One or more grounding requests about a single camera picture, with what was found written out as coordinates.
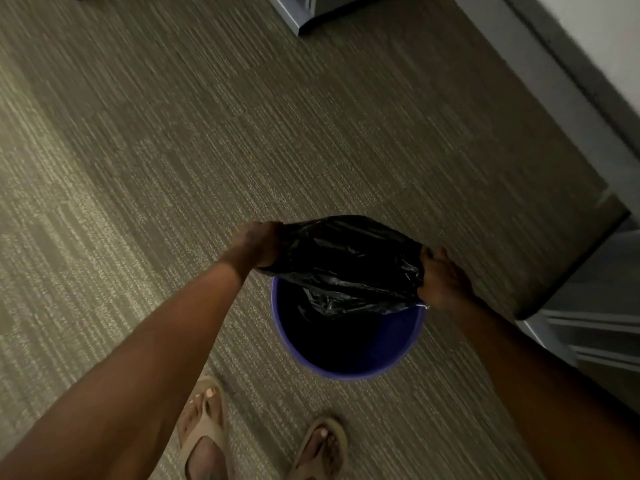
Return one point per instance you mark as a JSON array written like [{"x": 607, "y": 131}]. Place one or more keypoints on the person's left hand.
[{"x": 254, "y": 244}]

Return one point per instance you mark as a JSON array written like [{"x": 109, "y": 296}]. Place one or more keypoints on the person's right hand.
[{"x": 442, "y": 287}]

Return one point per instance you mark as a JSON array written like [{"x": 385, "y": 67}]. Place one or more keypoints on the person's right fingers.
[{"x": 434, "y": 257}]

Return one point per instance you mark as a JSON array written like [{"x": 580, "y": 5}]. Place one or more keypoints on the person's left fingers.
[{"x": 272, "y": 234}]

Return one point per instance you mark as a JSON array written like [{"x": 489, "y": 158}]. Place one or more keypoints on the black plastic trash bag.
[{"x": 345, "y": 264}]

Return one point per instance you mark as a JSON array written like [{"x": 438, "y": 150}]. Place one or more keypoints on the person's right forearm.
[{"x": 550, "y": 394}]

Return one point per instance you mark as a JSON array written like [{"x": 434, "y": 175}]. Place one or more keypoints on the person's left forearm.
[{"x": 125, "y": 379}]

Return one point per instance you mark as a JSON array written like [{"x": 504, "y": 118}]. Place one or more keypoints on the purple round trash bin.
[{"x": 350, "y": 344}]

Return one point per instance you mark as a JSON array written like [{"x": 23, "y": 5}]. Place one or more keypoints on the person's left foot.
[{"x": 202, "y": 429}]

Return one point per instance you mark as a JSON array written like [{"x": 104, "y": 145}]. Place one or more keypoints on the person's foot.
[
  {"x": 322, "y": 452},
  {"x": 202, "y": 429}
]

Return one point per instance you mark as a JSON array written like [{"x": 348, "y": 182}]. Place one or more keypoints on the beige left sandal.
[{"x": 200, "y": 439}]

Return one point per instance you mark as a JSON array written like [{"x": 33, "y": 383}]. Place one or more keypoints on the beige sandal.
[
  {"x": 320, "y": 452},
  {"x": 200, "y": 439}
]

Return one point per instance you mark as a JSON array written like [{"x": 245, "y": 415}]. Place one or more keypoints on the beige right sandal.
[{"x": 320, "y": 452}]

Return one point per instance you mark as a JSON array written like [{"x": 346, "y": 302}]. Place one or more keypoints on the person's right foot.
[{"x": 322, "y": 452}]

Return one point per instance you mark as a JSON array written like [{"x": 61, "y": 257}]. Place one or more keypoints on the grey cabinet base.
[{"x": 312, "y": 7}]

